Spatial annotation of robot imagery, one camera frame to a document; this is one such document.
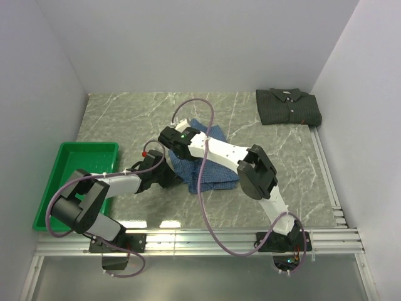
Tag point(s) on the blue plaid long sleeve shirt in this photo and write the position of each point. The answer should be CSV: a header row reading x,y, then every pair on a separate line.
x,y
214,176

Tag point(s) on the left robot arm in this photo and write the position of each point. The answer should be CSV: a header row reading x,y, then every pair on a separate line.
x,y
76,206

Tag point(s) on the aluminium mounting rail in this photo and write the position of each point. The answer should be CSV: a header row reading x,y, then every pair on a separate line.
x,y
179,242

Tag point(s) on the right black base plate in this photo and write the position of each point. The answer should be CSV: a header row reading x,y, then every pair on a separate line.
x,y
276,243

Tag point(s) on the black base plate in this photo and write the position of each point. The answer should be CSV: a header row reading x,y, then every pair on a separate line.
x,y
127,241
276,243

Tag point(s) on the folded dark striped shirt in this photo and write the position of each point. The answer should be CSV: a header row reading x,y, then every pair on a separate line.
x,y
287,106

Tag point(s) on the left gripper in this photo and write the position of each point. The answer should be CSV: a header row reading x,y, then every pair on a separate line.
x,y
172,179

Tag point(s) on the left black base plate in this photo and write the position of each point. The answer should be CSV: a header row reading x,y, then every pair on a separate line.
x,y
127,241

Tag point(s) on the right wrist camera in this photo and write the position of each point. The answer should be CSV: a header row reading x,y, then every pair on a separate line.
x,y
180,125

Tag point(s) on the green plastic tray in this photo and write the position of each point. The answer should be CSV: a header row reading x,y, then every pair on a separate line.
x,y
93,157

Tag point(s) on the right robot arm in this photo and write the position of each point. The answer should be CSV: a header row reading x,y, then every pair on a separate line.
x,y
257,178

